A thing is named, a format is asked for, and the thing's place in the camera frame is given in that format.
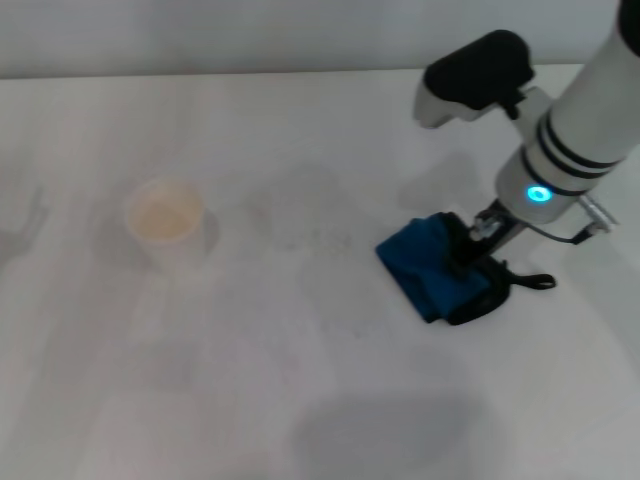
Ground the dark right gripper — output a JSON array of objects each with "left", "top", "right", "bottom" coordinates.
[{"left": 447, "top": 198, "right": 527, "bottom": 276}]

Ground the blue rag with black trim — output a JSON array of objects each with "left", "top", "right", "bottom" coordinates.
[{"left": 375, "top": 211, "right": 557, "bottom": 327}]

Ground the white paper cup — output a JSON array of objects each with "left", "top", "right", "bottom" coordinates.
[{"left": 124, "top": 178, "right": 205, "bottom": 274}]

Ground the small silver connector plug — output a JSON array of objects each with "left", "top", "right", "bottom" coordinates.
[{"left": 468, "top": 208, "right": 502, "bottom": 237}]

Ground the long silver connector plug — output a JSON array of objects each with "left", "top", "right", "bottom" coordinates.
[{"left": 578, "top": 194, "right": 620, "bottom": 232}]

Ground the thin grey cable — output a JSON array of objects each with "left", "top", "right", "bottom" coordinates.
[{"left": 523, "top": 221, "right": 595, "bottom": 246}]

